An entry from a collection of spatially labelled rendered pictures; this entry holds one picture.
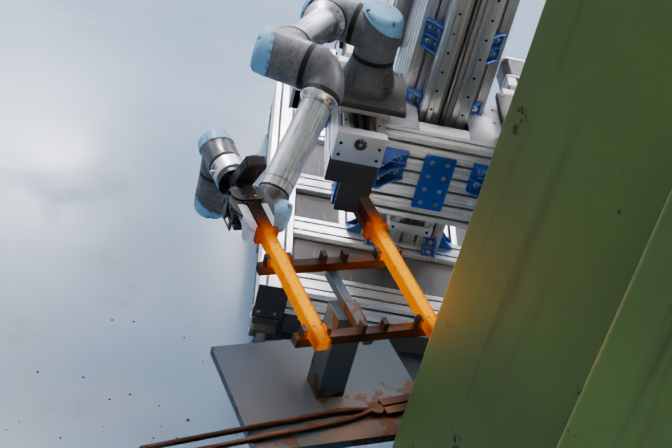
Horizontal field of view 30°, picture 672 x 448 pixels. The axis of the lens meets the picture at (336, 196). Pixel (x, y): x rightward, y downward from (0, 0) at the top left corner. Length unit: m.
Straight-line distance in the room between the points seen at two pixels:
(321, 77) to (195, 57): 2.23
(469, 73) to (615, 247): 1.82
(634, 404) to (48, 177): 2.95
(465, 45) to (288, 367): 1.22
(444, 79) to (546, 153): 1.68
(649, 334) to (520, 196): 0.43
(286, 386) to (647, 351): 1.16
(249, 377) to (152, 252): 1.47
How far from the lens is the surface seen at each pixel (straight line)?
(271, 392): 2.56
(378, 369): 2.68
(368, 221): 2.63
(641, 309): 1.56
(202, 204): 2.81
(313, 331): 2.30
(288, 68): 2.95
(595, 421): 1.67
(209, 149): 2.74
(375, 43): 3.32
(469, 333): 2.07
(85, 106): 4.67
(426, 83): 3.56
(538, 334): 1.91
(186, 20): 5.39
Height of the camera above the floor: 2.42
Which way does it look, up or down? 33 degrees down
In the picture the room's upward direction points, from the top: 15 degrees clockwise
